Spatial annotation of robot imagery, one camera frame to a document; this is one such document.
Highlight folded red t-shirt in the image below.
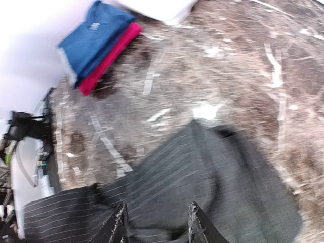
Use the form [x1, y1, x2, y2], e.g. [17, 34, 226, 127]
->
[78, 23, 142, 96]

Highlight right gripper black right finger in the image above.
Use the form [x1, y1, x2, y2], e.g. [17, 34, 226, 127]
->
[188, 202, 228, 243]

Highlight white plastic bin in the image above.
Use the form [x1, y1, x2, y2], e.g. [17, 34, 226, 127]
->
[114, 0, 197, 26]

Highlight navy blue t-shirt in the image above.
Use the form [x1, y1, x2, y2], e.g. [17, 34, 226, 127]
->
[58, 1, 136, 87]

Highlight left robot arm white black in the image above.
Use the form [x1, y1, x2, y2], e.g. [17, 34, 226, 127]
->
[3, 111, 51, 141]

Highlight black curved front rail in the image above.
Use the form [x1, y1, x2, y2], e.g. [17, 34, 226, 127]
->
[40, 87, 62, 193]

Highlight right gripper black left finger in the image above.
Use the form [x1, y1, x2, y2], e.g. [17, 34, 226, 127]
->
[87, 200, 128, 242]

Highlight black clothes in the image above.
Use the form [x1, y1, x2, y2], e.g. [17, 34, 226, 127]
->
[24, 121, 302, 242]

